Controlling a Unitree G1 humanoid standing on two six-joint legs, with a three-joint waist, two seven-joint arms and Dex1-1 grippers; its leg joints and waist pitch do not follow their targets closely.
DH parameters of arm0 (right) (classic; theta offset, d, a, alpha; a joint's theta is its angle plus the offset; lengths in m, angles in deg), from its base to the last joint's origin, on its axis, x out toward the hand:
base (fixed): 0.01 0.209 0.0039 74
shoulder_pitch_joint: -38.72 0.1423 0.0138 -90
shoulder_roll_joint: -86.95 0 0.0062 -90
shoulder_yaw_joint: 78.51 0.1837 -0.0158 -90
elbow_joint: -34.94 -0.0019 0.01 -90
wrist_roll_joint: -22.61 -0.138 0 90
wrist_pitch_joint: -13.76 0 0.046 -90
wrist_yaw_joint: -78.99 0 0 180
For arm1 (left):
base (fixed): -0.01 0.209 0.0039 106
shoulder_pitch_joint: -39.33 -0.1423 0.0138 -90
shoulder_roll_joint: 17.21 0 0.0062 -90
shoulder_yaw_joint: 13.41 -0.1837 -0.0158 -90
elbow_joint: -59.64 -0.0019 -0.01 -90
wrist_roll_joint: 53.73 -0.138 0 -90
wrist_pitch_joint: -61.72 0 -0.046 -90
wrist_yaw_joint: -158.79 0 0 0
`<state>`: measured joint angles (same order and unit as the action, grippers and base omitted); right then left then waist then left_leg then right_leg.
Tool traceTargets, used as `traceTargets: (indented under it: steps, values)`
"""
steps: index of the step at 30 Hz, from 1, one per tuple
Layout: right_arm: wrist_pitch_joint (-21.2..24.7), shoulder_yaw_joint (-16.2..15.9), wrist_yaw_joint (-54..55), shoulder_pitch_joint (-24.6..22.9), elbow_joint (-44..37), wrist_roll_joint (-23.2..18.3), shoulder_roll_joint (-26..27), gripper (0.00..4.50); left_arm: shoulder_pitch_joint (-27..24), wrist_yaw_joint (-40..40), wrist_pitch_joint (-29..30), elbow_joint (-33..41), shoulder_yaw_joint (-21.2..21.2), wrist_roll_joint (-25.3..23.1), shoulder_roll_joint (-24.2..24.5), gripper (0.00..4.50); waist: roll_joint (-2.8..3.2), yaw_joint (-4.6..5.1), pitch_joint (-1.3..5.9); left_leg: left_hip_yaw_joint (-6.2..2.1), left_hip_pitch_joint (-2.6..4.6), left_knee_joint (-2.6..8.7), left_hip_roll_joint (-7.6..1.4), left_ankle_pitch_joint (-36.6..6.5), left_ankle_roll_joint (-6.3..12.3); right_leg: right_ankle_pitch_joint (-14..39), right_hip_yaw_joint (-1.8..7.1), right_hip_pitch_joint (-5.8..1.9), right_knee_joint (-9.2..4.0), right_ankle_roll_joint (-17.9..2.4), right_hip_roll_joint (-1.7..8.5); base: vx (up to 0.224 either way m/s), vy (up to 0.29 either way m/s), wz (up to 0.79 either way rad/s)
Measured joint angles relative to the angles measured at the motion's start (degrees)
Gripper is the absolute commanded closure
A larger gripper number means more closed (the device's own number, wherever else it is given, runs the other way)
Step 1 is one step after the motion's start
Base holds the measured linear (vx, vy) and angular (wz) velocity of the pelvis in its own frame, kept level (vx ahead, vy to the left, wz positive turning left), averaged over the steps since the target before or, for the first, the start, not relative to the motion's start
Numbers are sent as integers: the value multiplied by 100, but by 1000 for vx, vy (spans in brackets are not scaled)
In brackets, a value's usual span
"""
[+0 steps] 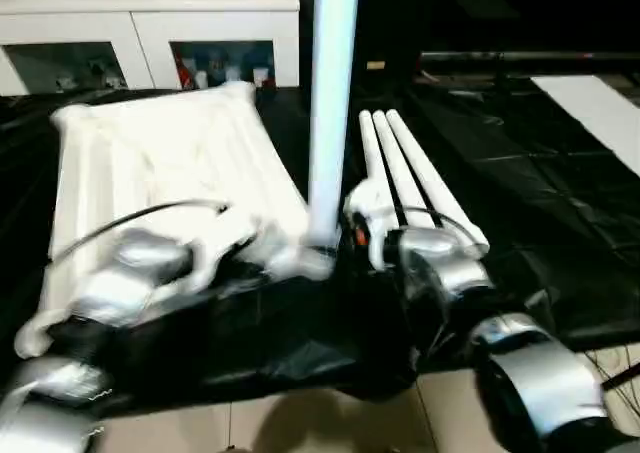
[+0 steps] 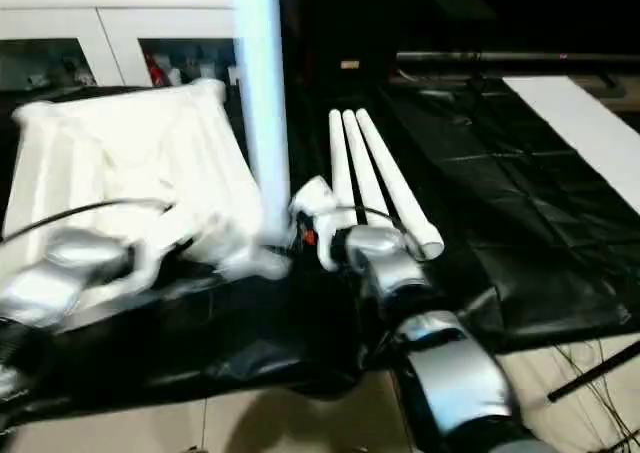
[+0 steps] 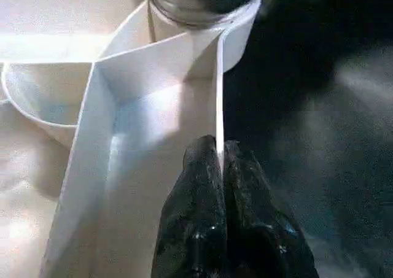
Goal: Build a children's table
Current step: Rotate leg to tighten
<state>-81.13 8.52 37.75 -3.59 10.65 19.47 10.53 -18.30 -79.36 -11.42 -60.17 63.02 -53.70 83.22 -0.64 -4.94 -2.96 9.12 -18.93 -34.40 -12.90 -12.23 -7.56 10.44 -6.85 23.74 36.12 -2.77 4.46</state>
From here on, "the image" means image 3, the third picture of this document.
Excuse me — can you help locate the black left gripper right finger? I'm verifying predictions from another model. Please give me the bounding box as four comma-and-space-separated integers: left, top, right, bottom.
223, 140, 320, 278

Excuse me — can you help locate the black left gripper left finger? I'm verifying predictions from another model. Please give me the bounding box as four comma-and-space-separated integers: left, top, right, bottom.
153, 135, 228, 278

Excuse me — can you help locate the white plastic table leg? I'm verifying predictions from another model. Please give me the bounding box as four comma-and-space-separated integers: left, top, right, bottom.
149, 0, 243, 30

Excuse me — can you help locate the white plastic table top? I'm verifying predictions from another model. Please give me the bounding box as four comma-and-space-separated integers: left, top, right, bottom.
0, 0, 262, 278

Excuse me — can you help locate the black mat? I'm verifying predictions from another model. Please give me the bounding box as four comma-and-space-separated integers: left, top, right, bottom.
220, 0, 393, 278

